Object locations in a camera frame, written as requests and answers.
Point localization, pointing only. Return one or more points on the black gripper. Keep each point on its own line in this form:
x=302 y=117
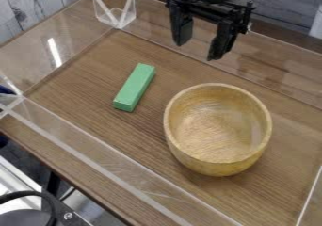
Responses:
x=214 y=10

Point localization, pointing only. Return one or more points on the green rectangular block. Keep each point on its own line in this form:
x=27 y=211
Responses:
x=134 y=87

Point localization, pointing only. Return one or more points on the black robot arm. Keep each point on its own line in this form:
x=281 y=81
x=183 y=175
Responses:
x=229 y=14

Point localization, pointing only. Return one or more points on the light wooden bowl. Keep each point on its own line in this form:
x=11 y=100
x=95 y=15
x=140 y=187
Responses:
x=217 y=128

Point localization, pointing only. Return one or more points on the clear acrylic tray enclosure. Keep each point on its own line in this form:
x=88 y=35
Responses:
x=66 y=68

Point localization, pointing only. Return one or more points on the black metal clamp bracket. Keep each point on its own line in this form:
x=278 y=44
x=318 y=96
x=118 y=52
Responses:
x=64 y=214

